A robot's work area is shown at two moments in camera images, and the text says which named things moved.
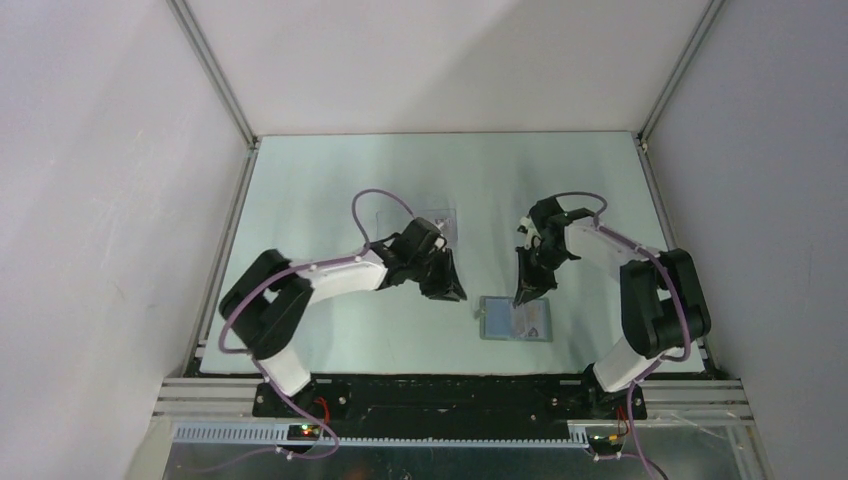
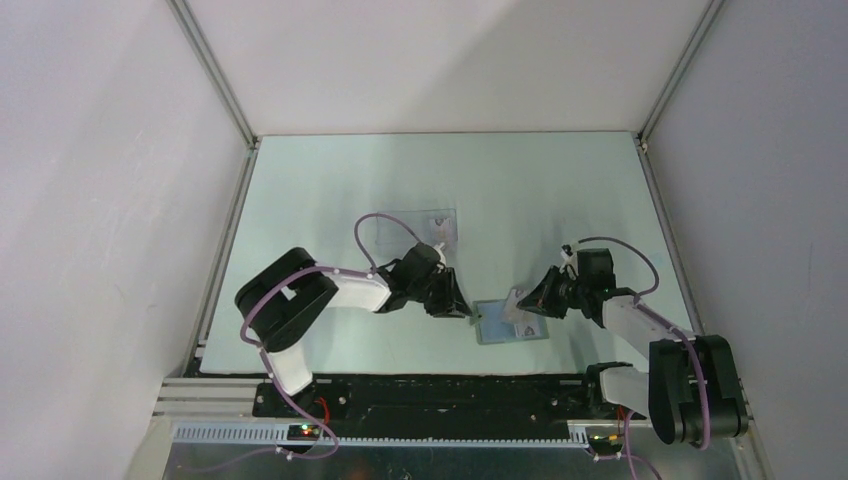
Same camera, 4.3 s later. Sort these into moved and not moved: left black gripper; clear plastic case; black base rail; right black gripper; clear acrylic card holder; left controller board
Moved: right black gripper; left black gripper
Not moved: clear acrylic card holder; clear plastic case; black base rail; left controller board
